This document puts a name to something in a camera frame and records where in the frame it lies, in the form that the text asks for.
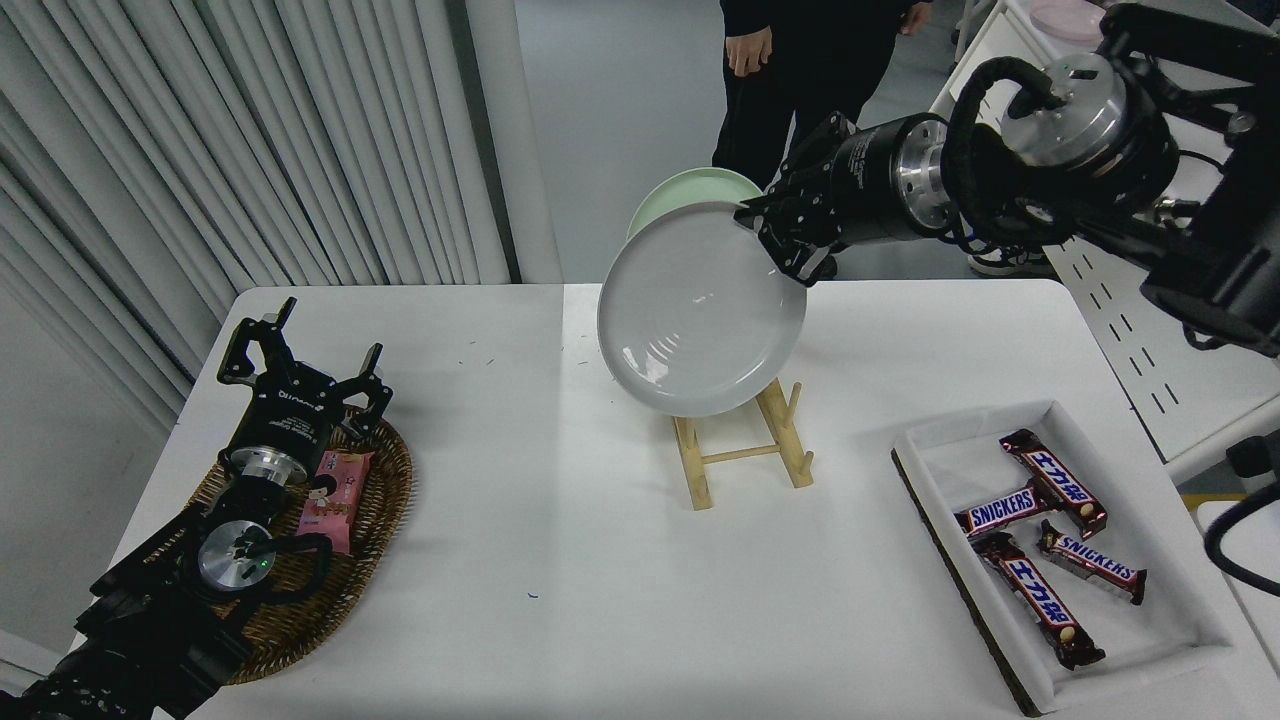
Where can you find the brown wicker basket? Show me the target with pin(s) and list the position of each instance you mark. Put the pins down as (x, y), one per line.
(385, 490)

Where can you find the white tray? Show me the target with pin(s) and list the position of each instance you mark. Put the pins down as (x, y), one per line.
(940, 450)

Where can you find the pink snack bar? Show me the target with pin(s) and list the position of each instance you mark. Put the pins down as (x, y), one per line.
(340, 490)

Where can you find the black and white sneaker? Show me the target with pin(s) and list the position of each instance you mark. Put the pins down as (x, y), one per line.
(1005, 265)

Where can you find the person's left hand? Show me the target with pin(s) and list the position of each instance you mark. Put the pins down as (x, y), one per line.
(914, 15)

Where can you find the white side table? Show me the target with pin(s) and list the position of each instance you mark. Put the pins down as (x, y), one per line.
(1250, 610)

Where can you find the white vertical blinds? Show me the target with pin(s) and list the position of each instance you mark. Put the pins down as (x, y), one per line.
(200, 150)

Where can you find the Snickers bar, Chinese print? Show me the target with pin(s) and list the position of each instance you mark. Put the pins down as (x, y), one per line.
(1040, 600)
(1055, 480)

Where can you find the pink bowl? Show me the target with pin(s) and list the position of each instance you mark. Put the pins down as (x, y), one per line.
(1065, 15)

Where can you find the black cylindrical object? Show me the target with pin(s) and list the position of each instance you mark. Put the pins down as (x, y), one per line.
(1255, 455)

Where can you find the white desk, perforated panel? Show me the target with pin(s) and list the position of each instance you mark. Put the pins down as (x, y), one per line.
(1130, 340)

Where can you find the pale green plate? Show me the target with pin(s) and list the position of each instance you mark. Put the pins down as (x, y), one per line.
(680, 195)

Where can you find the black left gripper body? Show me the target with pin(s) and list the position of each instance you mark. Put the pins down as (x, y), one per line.
(285, 415)

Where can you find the Snickers bar, English print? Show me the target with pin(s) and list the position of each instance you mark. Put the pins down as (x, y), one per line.
(1095, 563)
(1000, 510)

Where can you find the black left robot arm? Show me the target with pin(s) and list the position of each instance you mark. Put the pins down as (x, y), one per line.
(150, 620)

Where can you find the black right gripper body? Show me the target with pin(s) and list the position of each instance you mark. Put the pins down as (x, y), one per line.
(870, 185)

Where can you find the person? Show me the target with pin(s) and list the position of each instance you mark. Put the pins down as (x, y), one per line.
(820, 60)

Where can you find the grey plate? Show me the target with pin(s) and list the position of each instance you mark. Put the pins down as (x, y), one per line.
(690, 320)

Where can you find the person's right hand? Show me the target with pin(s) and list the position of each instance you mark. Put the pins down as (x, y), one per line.
(750, 52)

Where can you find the wooden plate rack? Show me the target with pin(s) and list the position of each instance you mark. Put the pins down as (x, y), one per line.
(700, 470)

